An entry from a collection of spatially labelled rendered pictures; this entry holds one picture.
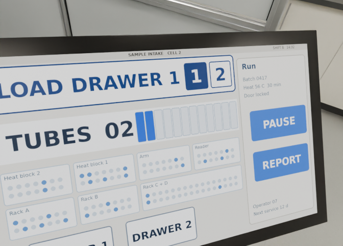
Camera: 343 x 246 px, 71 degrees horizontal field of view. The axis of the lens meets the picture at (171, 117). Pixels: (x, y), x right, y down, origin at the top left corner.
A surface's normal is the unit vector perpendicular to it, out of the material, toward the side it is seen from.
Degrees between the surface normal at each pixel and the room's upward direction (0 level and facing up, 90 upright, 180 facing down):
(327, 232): 0
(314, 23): 90
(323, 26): 90
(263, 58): 50
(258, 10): 90
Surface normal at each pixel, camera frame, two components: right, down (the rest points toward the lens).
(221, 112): 0.27, 0.04
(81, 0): -0.47, 0.56
